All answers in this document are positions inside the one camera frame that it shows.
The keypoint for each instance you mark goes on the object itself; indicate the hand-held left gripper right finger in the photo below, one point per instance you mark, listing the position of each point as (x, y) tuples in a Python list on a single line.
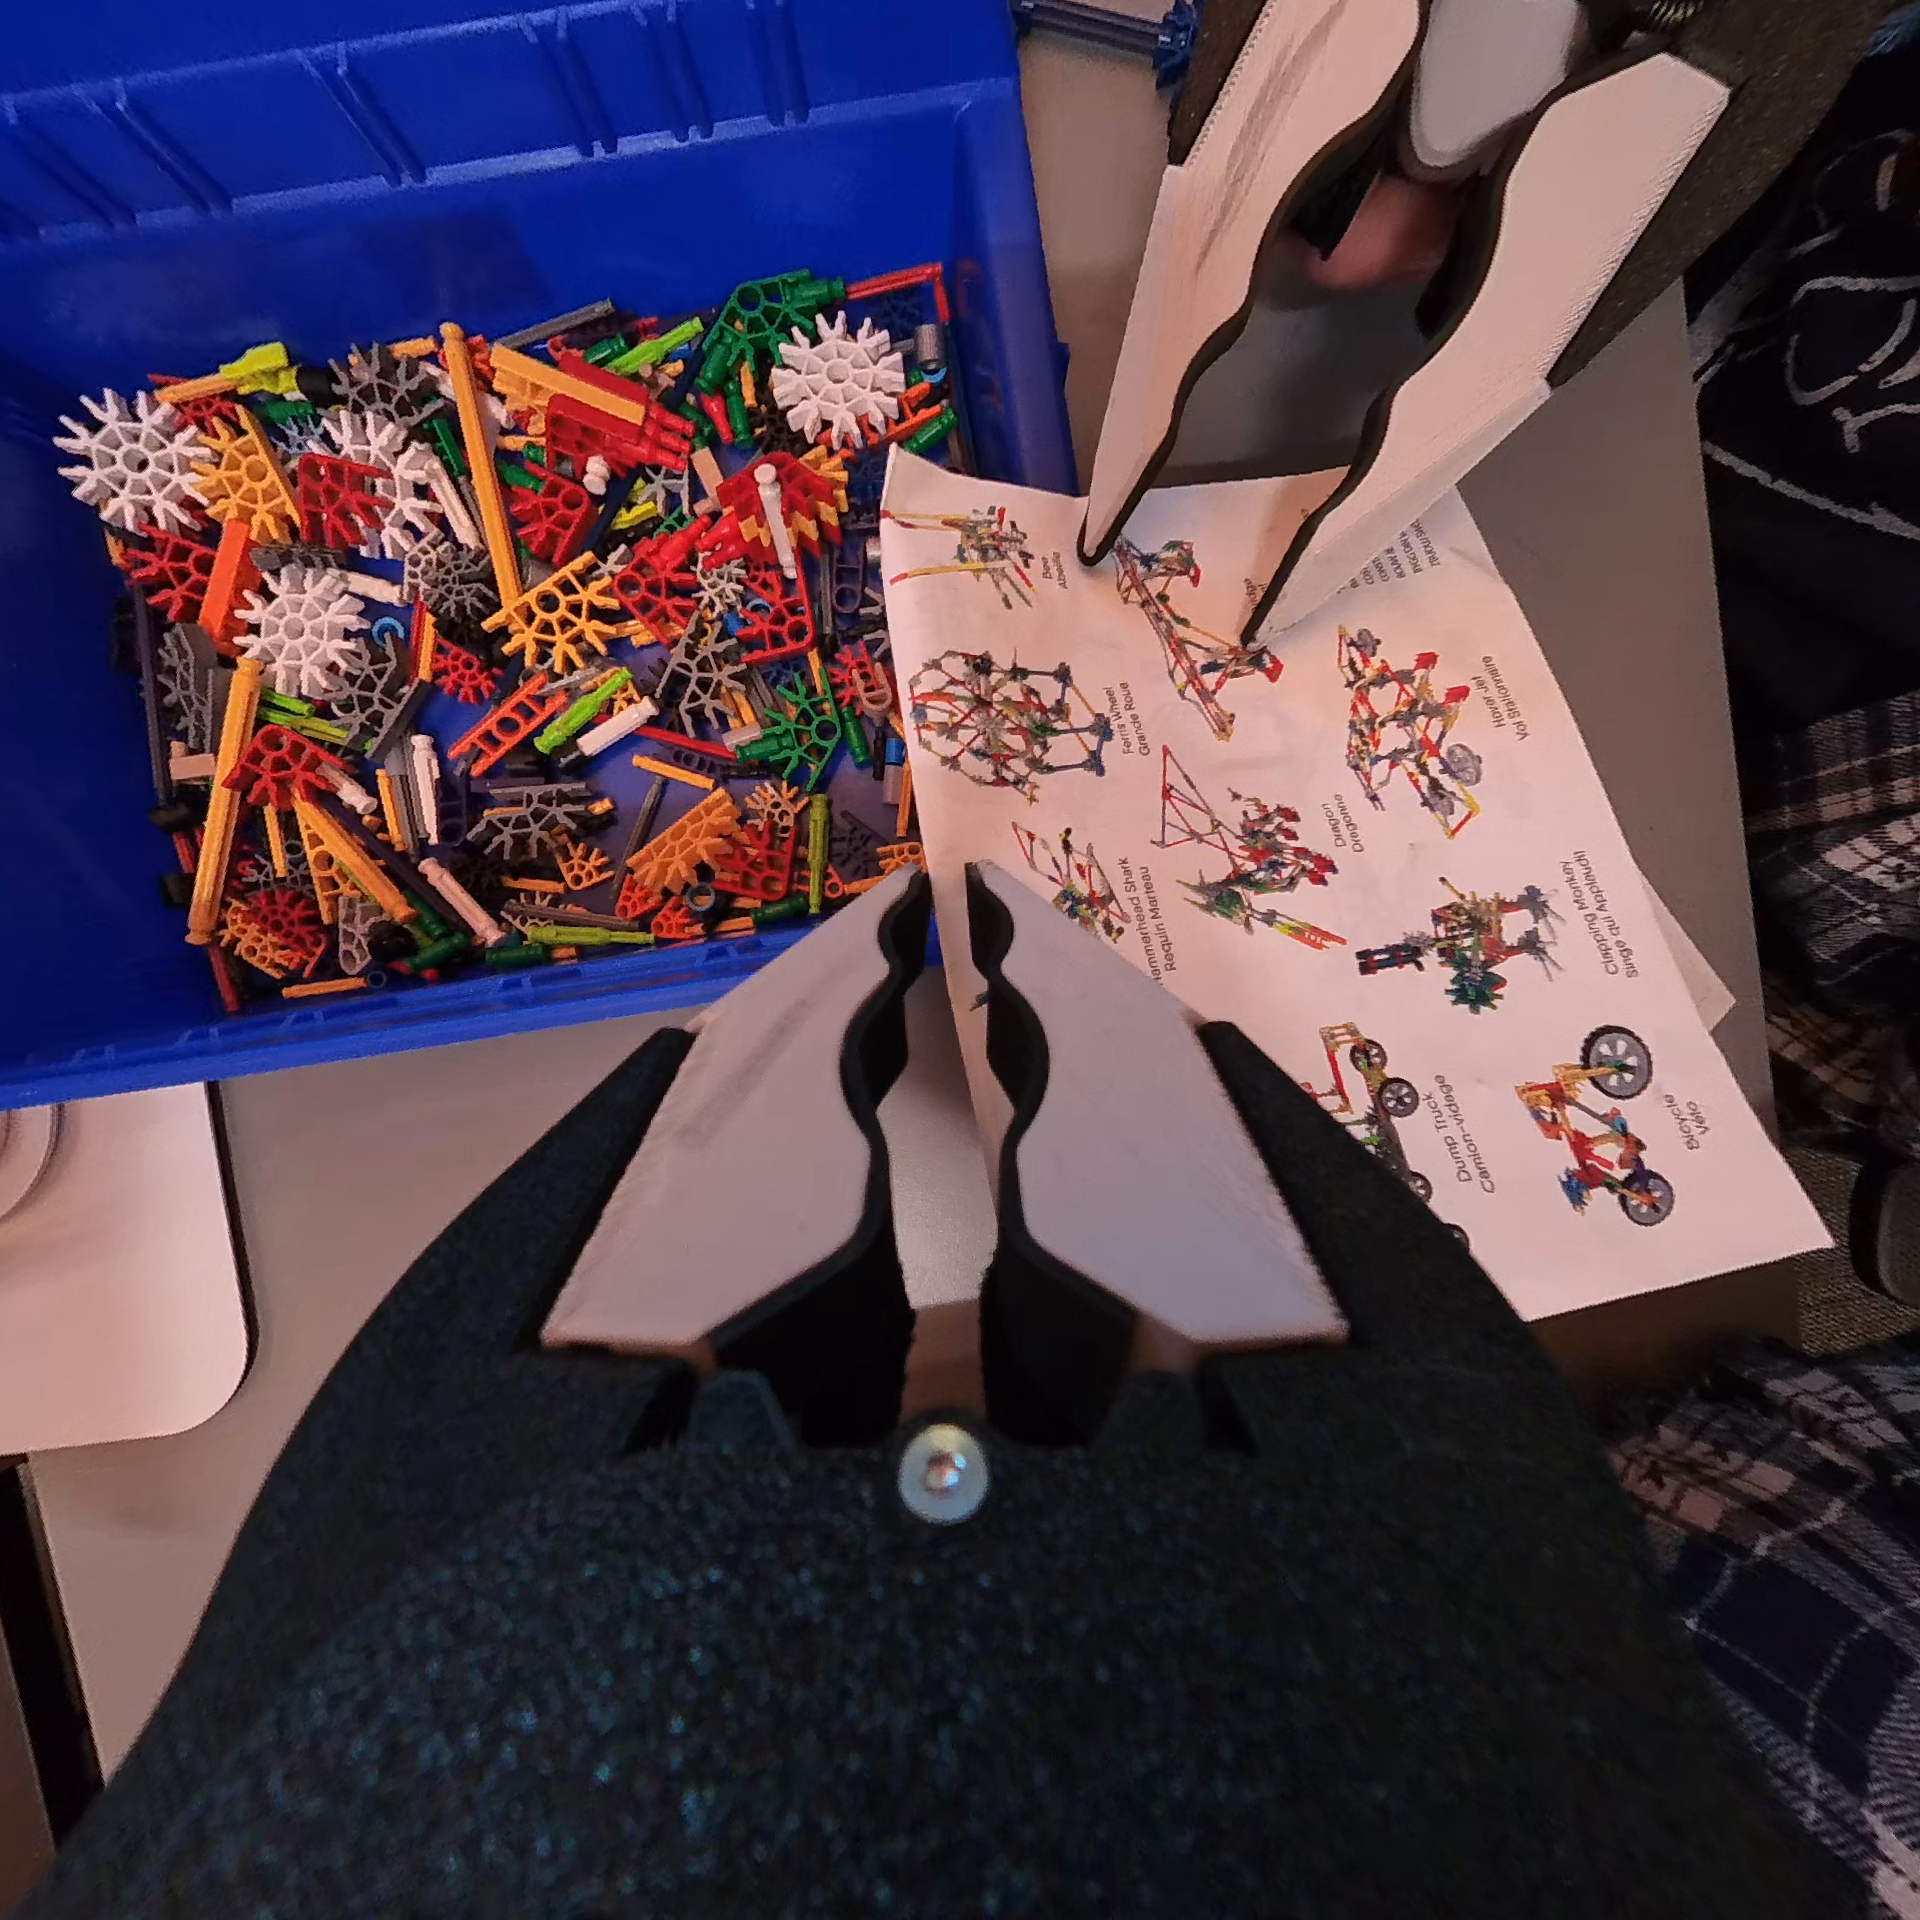
[(1169, 1185)]

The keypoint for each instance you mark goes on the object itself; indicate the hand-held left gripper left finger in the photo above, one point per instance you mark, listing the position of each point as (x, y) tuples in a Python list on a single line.
[(720, 1185)]

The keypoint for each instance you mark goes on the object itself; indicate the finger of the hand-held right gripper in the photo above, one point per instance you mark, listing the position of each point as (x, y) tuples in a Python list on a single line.
[(1530, 270), (1202, 270)]

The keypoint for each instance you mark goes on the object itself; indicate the printed instruction sheet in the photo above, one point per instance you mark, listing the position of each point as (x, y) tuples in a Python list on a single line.
[(1350, 902)]

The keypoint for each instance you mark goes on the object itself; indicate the person's right hand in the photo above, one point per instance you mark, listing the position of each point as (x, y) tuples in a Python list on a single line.
[(1405, 233)]

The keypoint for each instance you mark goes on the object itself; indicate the colourful construction toy model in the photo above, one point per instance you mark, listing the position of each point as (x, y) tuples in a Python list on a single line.
[(1109, 25)]

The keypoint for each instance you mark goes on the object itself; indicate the dark printed garment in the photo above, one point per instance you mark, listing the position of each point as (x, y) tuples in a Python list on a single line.
[(1815, 450)]

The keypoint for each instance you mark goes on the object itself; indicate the white flat base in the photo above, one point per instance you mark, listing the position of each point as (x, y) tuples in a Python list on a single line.
[(135, 1276)]

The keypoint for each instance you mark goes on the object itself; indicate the pile of colourful construction pieces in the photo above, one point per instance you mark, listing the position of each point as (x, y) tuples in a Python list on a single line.
[(600, 600)]

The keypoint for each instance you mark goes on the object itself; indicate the plaid trousers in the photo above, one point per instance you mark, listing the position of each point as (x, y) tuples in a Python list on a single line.
[(1802, 1500)]

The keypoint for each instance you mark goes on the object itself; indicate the blue plastic bin with label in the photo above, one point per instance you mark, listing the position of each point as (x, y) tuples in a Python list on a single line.
[(449, 150)]

